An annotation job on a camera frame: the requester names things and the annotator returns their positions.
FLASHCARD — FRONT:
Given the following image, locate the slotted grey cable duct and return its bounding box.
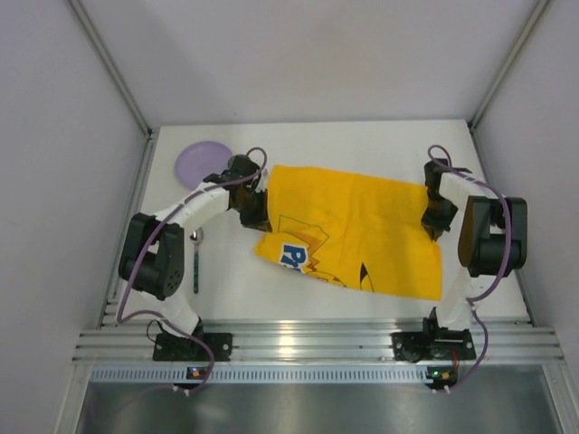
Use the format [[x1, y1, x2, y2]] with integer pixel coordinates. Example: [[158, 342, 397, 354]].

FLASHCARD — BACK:
[[90, 364, 457, 386]]

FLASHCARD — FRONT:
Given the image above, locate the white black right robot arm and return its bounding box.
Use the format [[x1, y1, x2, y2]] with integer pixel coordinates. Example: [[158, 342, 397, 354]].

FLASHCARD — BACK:
[[421, 159, 528, 331]]

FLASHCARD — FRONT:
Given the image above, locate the yellow cartoon placemat cloth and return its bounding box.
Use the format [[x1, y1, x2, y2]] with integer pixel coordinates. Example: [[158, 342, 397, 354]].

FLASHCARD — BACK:
[[254, 165, 442, 301]]

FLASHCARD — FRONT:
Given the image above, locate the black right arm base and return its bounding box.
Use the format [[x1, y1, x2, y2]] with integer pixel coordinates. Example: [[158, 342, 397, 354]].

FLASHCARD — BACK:
[[392, 316, 476, 363]]

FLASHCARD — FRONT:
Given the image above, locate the aluminium rail frame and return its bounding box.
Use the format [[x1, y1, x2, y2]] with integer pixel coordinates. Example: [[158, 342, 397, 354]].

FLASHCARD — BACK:
[[72, 320, 565, 365]]

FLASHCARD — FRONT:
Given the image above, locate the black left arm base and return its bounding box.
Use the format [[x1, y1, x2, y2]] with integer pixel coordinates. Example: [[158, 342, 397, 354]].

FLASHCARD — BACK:
[[146, 320, 233, 362]]

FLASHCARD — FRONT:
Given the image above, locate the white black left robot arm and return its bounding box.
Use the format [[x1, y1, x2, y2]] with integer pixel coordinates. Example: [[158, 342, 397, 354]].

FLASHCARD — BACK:
[[116, 154, 271, 339]]

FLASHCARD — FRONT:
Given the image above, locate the spoon with green handle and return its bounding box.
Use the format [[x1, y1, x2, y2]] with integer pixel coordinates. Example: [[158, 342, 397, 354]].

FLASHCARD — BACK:
[[190, 228, 204, 294]]

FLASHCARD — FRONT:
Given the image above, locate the purple plastic plate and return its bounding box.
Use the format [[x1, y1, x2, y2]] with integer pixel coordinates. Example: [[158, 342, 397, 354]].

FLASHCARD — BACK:
[[174, 140, 233, 191]]

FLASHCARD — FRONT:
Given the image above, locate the stainless steel cup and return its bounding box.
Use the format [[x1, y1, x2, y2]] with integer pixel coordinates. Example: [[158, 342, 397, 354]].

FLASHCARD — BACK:
[[227, 154, 255, 172]]

